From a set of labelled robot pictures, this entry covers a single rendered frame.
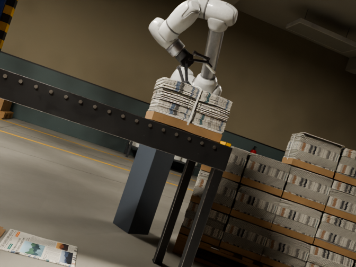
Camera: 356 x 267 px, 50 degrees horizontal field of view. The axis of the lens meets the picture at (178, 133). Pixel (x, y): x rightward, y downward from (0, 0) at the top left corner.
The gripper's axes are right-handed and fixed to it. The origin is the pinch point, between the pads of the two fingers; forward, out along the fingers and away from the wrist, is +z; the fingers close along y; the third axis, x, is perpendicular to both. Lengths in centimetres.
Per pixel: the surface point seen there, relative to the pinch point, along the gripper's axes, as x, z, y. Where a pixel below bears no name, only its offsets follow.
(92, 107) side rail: 29, -30, 53
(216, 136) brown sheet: 15.0, 23.2, 18.8
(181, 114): 14.6, 2.6, 24.1
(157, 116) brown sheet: 15.3, -5.5, 33.8
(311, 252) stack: -25, 136, 17
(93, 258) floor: -5, 28, 110
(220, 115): 15.0, 16.5, 9.8
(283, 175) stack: -36, 89, -6
